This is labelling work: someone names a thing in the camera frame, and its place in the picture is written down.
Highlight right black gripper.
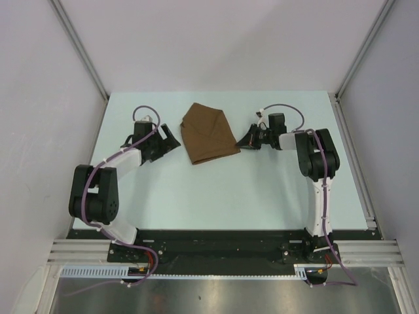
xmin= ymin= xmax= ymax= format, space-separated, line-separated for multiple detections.
xmin=236 ymin=124 xmax=274 ymax=150

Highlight brown cloth napkin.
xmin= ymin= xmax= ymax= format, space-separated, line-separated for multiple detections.
xmin=180 ymin=103 xmax=240 ymax=165

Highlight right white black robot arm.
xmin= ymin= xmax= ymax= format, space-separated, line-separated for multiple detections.
xmin=236 ymin=111 xmax=340 ymax=262

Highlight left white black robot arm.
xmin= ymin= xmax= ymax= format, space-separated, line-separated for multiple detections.
xmin=69 ymin=117 xmax=181 ymax=262

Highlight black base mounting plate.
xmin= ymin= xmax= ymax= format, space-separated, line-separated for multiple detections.
xmin=67 ymin=228 xmax=382 ymax=268

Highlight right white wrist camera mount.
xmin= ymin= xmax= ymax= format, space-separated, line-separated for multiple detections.
xmin=255 ymin=108 xmax=268 ymax=130

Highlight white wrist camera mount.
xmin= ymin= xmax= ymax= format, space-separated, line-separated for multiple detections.
xmin=255 ymin=108 xmax=268 ymax=130
xmin=141 ymin=115 xmax=153 ymax=122

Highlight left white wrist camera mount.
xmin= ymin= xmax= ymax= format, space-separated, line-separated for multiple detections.
xmin=141 ymin=115 xmax=153 ymax=122

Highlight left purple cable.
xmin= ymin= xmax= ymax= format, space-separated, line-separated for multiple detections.
xmin=64 ymin=105 xmax=161 ymax=297

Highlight purple cable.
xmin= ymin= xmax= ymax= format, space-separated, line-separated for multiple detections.
xmin=261 ymin=103 xmax=358 ymax=287
xmin=64 ymin=105 xmax=161 ymax=297

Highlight white slotted cable duct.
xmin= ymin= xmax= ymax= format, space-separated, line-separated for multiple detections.
xmin=60 ymin=264 xmax=310 ymax=281

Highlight right side aluminium rail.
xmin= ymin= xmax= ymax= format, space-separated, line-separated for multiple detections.
xmin=329 ymin=93 xmax=378 ymax=230

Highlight aluminium rail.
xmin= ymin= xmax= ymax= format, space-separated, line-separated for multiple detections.
xmin=47 ymin=239 xmax=405 ymax=267
xmin=329 ymin=93 xmax=378 ymax=230

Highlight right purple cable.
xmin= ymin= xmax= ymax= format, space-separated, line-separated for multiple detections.
xmin=261 ymin=103 xmax=358 ymax=287

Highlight left aluminium corner post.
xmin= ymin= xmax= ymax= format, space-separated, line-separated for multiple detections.
xmin=48 ymin=0 xmax=110 ymax=104

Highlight aluminium corner post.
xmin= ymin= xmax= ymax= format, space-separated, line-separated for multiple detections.
xmin=48 ymin=0 xmax=110 ymax=104
xmin=334 ymin=0 xmax=397 ymax=100

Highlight aluminium front rail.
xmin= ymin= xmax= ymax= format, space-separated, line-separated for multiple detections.
xmin=47 ymin=239 xmax=405 ymax=267

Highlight right aluminium corner post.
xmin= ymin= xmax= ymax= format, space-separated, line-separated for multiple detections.
xmin=334 ymin=0 xmax=397 ymax=100

